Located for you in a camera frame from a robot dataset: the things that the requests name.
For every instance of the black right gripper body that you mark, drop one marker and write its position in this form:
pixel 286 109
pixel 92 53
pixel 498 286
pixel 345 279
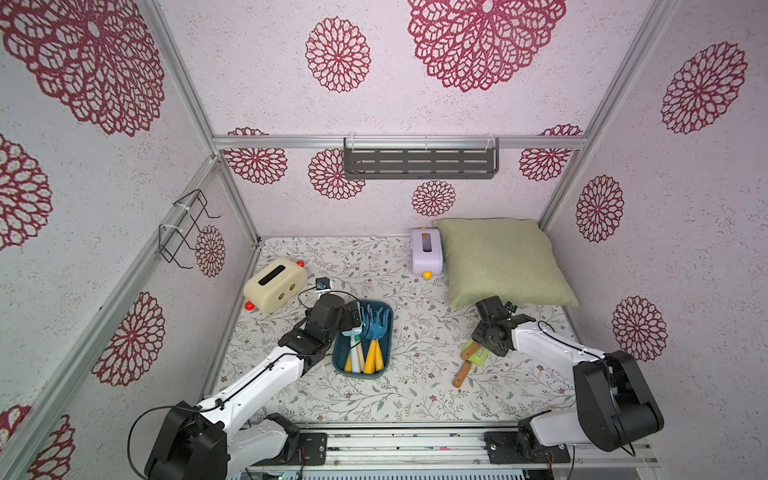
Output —
pixel 487 337

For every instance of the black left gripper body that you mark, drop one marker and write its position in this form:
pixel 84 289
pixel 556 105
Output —
pixel 345 323

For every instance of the light blue fork white handle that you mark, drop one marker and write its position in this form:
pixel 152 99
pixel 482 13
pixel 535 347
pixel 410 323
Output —
pixel 354 355

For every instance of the lime fork wooden handle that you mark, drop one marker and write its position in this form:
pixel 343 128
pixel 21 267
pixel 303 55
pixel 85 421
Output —
pixel 473 354

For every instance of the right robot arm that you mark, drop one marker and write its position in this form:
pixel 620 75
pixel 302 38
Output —
pixel 614 405

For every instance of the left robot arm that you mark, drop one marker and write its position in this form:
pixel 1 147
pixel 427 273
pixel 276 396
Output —
pixel 209 440

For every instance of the teal storage tray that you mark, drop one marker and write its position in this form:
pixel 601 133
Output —
pixel 341 346

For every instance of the cream box with red knobs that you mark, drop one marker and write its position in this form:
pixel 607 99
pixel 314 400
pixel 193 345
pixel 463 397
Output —
pixel 274 285

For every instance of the lavender box with yellow knob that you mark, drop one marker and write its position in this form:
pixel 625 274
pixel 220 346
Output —
pixel 426 253

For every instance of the green fabric pillow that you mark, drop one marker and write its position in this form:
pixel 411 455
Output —
pixel 504 257

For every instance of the grey wall shelf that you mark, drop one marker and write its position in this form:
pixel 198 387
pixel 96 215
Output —
pixel 420 159

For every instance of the black wire wall rack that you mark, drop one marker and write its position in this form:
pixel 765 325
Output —
pixel 173 237

